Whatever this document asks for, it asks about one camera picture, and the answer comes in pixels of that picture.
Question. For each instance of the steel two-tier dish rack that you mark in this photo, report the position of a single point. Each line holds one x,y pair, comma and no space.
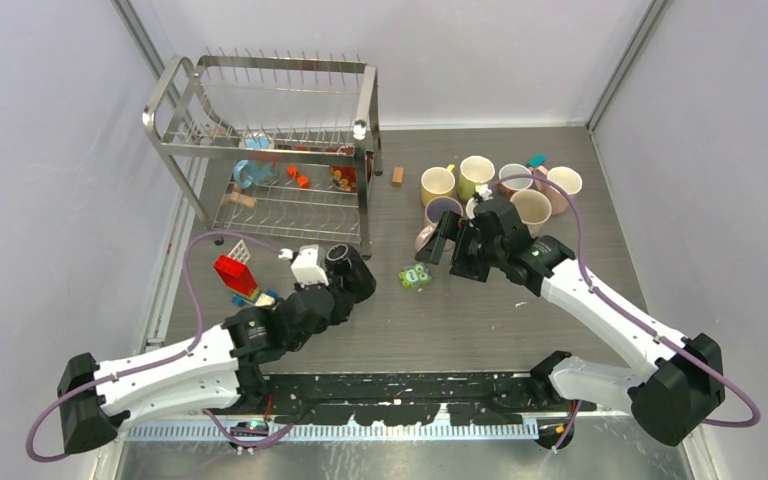
319,112

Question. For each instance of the yellow cup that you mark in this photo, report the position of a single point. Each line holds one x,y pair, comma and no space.
437,182

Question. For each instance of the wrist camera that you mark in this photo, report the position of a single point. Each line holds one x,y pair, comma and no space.
482,193
306,264

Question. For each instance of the beige patterned mug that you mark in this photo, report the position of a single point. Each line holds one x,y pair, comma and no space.
534,209

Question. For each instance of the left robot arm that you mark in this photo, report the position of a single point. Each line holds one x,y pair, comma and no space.
220,372

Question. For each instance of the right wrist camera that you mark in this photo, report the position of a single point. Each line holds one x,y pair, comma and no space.
482,193

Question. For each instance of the small teal block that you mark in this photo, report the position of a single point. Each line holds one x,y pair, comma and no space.
537,161

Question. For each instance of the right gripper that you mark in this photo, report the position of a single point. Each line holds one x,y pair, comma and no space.
460,228

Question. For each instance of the white grid brick piece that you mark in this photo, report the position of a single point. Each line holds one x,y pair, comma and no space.
240,252

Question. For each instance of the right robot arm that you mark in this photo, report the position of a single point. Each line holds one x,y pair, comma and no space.
671,382

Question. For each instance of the blue patterned mug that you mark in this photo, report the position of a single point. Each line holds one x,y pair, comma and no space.
247,172

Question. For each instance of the colourful brick toy car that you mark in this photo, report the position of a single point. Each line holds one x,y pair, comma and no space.
244,289

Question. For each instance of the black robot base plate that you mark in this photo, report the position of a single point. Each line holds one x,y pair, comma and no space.
399,399

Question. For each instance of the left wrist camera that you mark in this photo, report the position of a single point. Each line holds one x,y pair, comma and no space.
306,264

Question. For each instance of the green owl toy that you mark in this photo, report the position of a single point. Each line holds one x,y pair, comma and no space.
415,276

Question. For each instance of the pink faceted mug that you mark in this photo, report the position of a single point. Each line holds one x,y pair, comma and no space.
555,182

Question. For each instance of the pale pink marbled mug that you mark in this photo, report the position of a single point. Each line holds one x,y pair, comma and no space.
433,215

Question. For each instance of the small wooden block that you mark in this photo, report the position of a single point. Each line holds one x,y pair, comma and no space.
397,176

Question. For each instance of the black cup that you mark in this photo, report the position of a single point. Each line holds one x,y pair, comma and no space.
347,268

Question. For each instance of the salmon floral mug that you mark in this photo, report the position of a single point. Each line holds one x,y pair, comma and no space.
513,178

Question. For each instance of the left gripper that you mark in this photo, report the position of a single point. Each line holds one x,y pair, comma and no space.
341,310

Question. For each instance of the lime green mug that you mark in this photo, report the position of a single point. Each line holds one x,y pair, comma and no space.
473,171

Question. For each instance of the light blue mug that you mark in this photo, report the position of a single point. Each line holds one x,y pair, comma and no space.
470,208

